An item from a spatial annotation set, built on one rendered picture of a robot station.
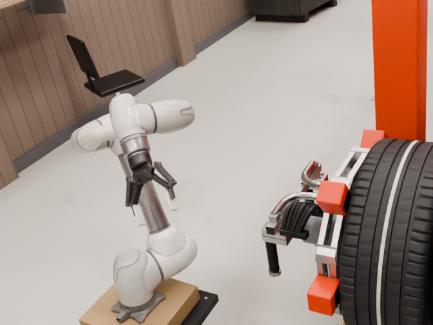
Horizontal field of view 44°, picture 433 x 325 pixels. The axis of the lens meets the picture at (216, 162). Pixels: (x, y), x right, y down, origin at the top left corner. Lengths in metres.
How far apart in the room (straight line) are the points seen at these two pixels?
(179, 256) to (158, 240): 0.12
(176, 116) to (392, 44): 0.82
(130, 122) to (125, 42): 4.25
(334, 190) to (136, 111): 0.67
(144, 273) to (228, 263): 0.97
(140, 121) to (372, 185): 0.74
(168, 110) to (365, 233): 0.74
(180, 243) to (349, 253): 1.01
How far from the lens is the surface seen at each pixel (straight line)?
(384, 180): 1.60
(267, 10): 7.85
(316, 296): 1.63
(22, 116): 5.01
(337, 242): 1.64
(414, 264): 1.54
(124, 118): 1.75
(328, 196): 1.58
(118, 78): 5.07
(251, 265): 3.16
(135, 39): 6.09
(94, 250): 3.63
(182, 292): 2.50
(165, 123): 1.79
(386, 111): 2.18
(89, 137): 2.13
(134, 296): 2.37
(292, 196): 1.83
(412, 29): 2.05
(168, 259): 2.37
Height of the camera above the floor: 2.00
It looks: 28 degrees down
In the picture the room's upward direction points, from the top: 11 degrees counter-clockwise
